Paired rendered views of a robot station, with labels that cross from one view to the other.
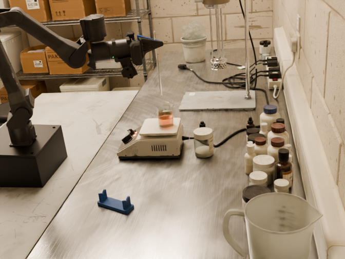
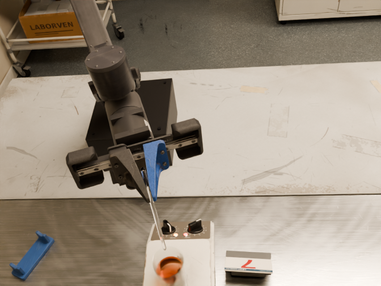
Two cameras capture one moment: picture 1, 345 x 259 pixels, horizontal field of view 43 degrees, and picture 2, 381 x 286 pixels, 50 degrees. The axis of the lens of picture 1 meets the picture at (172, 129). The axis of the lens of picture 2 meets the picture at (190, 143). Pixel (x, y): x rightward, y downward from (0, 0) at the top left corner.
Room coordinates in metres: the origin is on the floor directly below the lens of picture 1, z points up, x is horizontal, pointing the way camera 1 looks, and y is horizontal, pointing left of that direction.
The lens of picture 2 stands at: (1.29, -0.30, 1.66)
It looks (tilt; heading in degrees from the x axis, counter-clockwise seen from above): 47 degrees down; 87
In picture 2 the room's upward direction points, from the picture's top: 7 degrees counter-clockwise
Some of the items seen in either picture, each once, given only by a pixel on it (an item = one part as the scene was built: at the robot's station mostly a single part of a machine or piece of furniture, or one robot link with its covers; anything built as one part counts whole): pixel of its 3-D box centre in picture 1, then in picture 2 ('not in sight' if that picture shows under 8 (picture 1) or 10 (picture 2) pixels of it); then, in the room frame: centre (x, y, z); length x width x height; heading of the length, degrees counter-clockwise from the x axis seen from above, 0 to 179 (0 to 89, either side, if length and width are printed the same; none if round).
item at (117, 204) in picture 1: (114, 200); (31, 253); (0.96, 0.17, 0.92); 0.10 x 0.03 x 0.04; 55
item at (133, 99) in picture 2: (97, 52); (123, 107); (1.23, 0.19, 1.25); 0.07 x 0.06 x 0.09; 98
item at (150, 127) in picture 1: (160, 126); (177, 270); (1.26, 0.04, 0.98); 0.12 x 0.12 x 0.01; 80
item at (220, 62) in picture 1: (217, 36); not in sight; (1.65, -0.21, 1.17); 0.07 x 0.07 x 0.25
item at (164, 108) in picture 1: (166, 115); (169, 272); (1.25, 0.02, 1.02); 0.06 x 0.05 x 0.08; 62
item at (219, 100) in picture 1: (217, 100); not in sight; (1.65, -0.20, 0.91); 0.30 x 0.20 x 0.01; 79
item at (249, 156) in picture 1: (250, 159); not in sight; (1.07, -0.21, 0.94); 0.03 x 0.03 x 0.09
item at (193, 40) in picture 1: (193, 40); not in sight; (2.31, -0.16, 1.01); 0.14 x 0.14 x 0.21
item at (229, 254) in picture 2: not in sight; (248, 261); (1.40, 0.06, 0.92); 0.09 x 0.06 x 0.04; 165
